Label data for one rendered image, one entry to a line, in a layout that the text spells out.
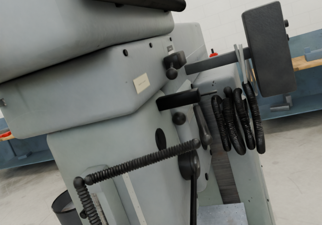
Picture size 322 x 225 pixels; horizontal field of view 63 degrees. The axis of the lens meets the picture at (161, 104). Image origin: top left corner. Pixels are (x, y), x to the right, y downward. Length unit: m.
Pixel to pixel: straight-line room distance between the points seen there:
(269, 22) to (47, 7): 0.49
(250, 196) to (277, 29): 0.58
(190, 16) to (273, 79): 4.09
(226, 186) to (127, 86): 0.69
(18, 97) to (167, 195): 0.29
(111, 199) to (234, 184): 0.59
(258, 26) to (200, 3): 4.06
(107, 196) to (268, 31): 0.48
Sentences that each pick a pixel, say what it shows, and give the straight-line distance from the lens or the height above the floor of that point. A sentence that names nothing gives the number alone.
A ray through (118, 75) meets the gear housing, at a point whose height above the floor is 1.69.
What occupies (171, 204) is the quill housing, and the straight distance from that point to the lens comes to 0.49.
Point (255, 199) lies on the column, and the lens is 1.01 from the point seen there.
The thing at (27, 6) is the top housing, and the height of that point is 1.78.
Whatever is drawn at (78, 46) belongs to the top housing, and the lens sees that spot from 0.29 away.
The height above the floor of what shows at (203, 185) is 1.36.
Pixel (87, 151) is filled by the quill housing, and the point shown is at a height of 1.58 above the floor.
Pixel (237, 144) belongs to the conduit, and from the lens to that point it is 0.70.
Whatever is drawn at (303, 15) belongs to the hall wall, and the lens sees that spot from 4.75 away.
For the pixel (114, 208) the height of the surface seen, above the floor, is 1.48.
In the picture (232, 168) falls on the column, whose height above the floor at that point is 1.24.
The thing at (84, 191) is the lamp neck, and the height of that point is 1.57.
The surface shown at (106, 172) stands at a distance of 0.34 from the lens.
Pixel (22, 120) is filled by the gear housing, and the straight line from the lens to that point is 0.48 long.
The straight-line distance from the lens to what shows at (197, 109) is 0.46.
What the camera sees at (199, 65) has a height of 1.62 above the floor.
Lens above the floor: 1.71
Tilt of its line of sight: 12 degrees down
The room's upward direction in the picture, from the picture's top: 18 degrees counter-clockwise
